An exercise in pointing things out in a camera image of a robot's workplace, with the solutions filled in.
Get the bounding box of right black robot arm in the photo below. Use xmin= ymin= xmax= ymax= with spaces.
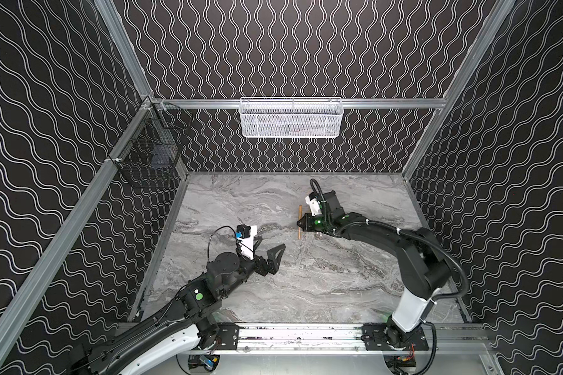
xmin=297 ymin=191 xmax=452 ymax=334

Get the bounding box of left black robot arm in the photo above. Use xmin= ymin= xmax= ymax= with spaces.
xmin=67 ymin=244 xmax=286 ymax=374

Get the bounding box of aluminium horizontal back bar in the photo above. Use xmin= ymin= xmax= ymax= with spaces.
xmin=155 ymin=97 xmax=447 ymax=110

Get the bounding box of aluminium left side bar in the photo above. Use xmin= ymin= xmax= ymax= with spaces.
xmin=0 ymin=95 xmax=152 ymax=375

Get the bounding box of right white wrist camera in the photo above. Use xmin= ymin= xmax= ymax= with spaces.
xmin=305 ymin=192 xmax=322 ymax=217

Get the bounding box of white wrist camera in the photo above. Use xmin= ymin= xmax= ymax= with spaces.
xmin=236 ymin=224 xmax=257 ymax=260
xmin=305 ymin=192 xmax=322 ymax=217

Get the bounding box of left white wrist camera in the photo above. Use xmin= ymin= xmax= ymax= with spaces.
xmin=236 ymin=224 xmax=257 ymax=260

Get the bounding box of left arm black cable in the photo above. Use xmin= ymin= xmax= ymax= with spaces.
xmin=206 ymin=225 xmax=256 ymax=263

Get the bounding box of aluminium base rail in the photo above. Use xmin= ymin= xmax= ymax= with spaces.
xmin=184 ymin=323 xmax=489 ymax=356

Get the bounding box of white wire mesh basket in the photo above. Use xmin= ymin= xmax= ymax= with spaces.
xmin=239 ymin=105 xmax=344 ymax=138

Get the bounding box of black wire basket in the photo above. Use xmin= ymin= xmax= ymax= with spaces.
xmin=114 ymin=101 xmax=195 ymax=190

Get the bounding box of aluminium corner post right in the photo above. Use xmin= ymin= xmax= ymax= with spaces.
xmin=402 ymin=0 xmax=515 ymax=181

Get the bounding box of aluminium corner post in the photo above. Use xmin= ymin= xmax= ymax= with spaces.
xmin=402 ymin=0 xmax=515 ymax=181
xmin=95 ymin=0 xmax=153 ymax=98

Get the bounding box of aluminium corner post left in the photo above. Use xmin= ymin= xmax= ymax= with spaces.
xmin=95 ymin=0 xmax=153 ymax=98

